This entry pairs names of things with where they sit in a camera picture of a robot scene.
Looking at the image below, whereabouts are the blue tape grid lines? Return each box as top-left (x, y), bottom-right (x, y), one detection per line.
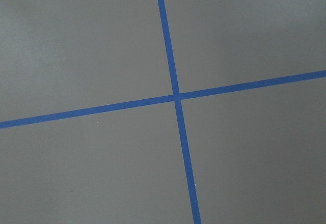
top-left (1, 0), bottom-right (325, 223)

